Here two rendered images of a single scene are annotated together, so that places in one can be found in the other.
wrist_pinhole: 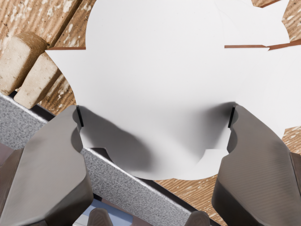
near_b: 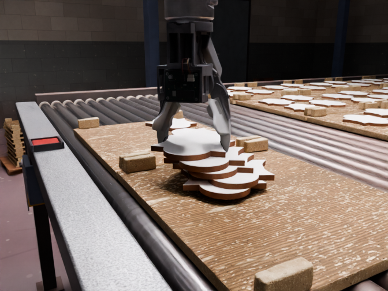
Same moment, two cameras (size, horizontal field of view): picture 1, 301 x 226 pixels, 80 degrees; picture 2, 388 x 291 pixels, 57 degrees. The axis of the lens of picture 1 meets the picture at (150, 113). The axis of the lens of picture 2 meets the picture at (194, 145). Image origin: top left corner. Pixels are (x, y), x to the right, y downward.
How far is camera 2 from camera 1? 0.65 m
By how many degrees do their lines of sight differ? 104
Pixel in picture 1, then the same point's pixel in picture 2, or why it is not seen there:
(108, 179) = (100, 228)
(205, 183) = (208, 222)
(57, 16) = (161, 163)
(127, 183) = (118, 234)
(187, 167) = (199, 152)
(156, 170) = (182, 152)
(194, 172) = (201, 163)
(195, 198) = (192, 234)
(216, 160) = (215, 161)
